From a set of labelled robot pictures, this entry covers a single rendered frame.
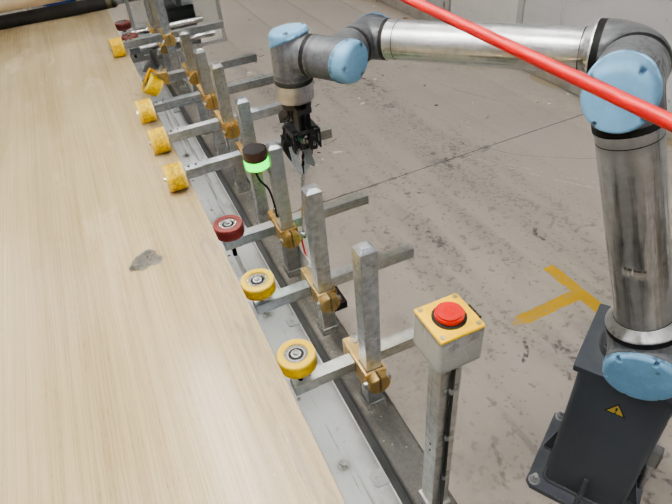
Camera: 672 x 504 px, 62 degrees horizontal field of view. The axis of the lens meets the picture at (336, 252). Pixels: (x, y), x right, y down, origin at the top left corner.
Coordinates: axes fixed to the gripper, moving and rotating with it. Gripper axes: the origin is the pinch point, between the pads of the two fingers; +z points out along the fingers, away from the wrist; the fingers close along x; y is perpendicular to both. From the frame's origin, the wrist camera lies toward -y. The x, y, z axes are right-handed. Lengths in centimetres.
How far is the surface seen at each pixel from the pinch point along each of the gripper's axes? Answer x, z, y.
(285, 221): -8.0, 11.6, 4.7
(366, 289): -9, -6, 55
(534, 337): 86, 101, 12
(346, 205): 11.8, 16.0, 0.5
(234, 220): -20.2, 10.7, -1.6
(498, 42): -15, -63, 92
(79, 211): -58, 11, -29
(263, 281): -21.1, 10.8, 25.1
